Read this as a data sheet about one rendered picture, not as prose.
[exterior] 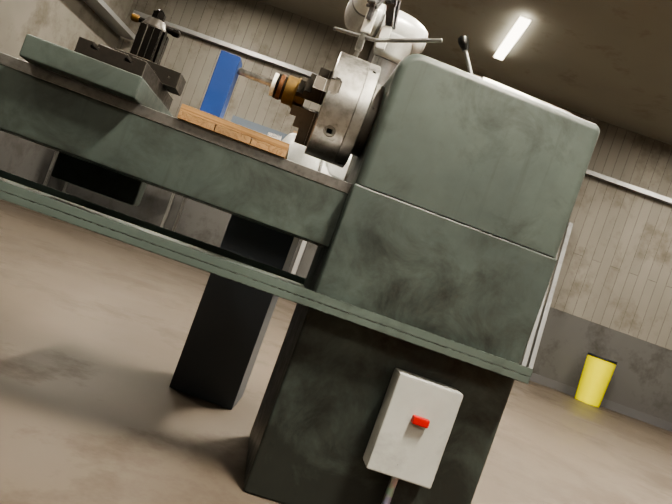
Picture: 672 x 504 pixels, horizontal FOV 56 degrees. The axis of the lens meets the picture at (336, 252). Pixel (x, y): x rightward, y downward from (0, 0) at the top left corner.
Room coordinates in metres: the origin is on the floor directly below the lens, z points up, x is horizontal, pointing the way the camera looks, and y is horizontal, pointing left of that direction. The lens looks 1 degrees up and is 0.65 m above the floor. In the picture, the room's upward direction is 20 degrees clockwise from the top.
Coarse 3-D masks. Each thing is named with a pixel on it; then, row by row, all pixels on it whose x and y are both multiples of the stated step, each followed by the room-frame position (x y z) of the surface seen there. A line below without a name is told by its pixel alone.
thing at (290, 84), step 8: (280, 80) 1.82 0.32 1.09; (288, 80) 1.82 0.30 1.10; (296, 80) 1.82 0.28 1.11; (280, 88) 1.82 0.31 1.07; (288, 88) 1.81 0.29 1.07; (296, 88) 1.81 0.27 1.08; (272, 96) 1.84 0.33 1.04; (280, 96) 1.84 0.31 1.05; (288, 96) 1.82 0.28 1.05; (296, 96) 1.83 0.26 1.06; (288, 104) 1.85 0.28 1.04; (296, 104) 1.86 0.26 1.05
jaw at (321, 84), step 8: (312, 80) 1.77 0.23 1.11; (320, 80) 1.73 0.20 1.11; (328, 80) 1.73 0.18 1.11; (336, 80) 1.72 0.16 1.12; (304, 88) 1.80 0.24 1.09; (312, 88) 1.74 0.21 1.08; (320, 88) 1.73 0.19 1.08; (328, 88) 1.72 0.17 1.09; (336, 88) 1.72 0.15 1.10; (304, 96) 1.81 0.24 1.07; (312, 96) 1.79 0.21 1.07; (320, 96) 1.77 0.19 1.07; (320, 104) 1.83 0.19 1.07
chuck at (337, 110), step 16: (336, 64) 1.74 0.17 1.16; (352, 64) 1.75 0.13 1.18; (368, 64) 1.79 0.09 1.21; (352, 80) 1.72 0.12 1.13; (336, 96) 1.71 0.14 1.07; (352, 96) 1.72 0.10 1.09; (320, 112) 1.72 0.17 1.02; (336, 112) 1.72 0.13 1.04; (352, 112) 1.72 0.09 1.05; (320, 128) 1.74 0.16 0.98; (336, 128) 1.74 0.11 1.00; (320, 144) 1.78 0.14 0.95; (336, 144) 1.77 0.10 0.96
